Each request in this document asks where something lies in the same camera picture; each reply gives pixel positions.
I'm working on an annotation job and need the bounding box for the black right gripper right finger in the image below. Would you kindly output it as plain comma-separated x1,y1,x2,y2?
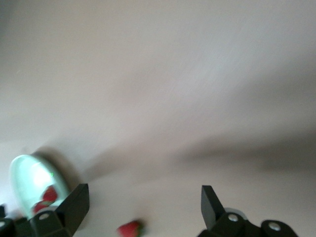
197,185,263,237

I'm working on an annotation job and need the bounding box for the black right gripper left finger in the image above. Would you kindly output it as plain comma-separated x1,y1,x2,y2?
29,183,90,237

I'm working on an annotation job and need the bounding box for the red strawberry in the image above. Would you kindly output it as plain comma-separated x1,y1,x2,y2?
41,186,59,202
33,201,51,214
117,220,144,237

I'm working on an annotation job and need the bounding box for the light green round plate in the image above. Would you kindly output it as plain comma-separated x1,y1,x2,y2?
9,154,71,221

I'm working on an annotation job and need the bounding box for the large table cover mat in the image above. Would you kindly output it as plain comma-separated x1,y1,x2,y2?
0,0,316,237

